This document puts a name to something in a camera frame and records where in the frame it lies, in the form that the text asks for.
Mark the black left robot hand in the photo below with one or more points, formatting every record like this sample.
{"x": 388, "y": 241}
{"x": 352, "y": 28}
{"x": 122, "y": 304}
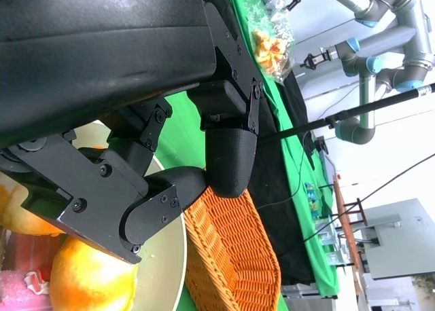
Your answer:
{"x": 85, "y": 70}

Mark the pale green bowl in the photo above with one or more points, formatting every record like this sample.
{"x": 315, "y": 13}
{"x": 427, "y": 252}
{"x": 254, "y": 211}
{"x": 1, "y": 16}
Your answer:
{"x": 163, "y": 256}

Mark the pink cake with red cherry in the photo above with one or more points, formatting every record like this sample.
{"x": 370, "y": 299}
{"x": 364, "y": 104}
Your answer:
{"x": 13, "y": 294}

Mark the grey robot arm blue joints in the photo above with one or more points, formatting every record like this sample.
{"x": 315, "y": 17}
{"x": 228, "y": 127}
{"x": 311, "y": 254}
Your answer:
{"x": 353, "y": 64}
{"x": 374, "y": 9}

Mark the orange wicker basket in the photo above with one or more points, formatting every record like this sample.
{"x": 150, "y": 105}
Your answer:
{"x": 231, "y": 256}

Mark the green tablecloth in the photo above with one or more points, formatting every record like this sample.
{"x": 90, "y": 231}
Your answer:
{"x": 289, "y": 158}
{"x": 183, "y": 134}

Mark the clear snack bag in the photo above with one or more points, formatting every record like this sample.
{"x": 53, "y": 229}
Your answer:
{"x": 272, "y": 46}

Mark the black backdrop cloth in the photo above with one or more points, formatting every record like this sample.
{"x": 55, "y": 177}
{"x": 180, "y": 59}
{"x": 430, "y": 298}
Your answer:
{"x": 272, "y": 205}

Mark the small colourful toys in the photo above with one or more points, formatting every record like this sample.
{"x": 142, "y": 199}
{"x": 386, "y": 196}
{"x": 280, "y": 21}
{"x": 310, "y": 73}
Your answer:
{"x": 311, "y": 192}

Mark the black boom pole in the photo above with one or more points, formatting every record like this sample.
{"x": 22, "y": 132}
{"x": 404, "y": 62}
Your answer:
{"x": 374, "y": 106}

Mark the grey monitor back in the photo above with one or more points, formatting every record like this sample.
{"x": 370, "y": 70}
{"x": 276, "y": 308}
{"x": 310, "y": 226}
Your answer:
{"x": 401, "y": 243}

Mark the brown wooden frame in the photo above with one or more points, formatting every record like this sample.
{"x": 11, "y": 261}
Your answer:
{"x": 347, "y": 222}

